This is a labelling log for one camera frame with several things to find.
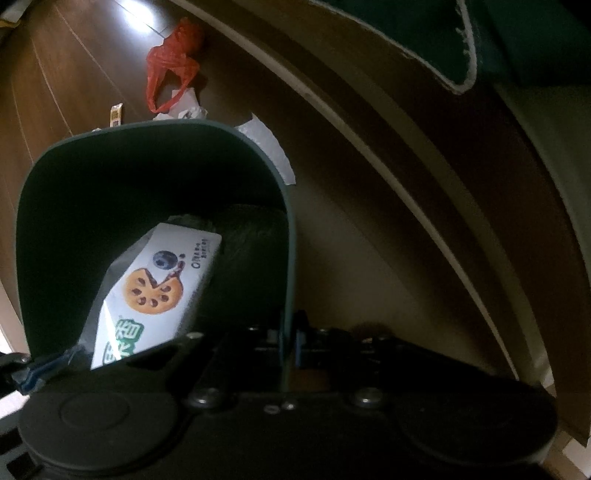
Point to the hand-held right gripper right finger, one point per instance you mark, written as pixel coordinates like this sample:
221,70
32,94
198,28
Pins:
300,344

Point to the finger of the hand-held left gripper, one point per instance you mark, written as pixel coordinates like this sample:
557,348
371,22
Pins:
41,371

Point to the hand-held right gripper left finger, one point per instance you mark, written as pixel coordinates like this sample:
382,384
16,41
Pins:
276,344

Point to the white cookie packet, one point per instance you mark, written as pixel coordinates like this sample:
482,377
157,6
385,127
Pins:
159,286

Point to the dark green plastic bin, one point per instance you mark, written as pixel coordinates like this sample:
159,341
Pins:
138,184

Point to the flat white paper piece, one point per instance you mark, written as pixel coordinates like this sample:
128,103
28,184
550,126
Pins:
270,143

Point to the crumpled white paper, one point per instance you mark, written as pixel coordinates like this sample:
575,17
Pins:
189,108

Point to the small yellow wrapper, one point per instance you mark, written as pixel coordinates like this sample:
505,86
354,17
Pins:
116,114

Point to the red plastic bag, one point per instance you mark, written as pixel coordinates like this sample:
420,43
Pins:
178,50

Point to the brown wooden furniture frame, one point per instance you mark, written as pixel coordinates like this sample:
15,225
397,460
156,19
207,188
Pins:
369,138

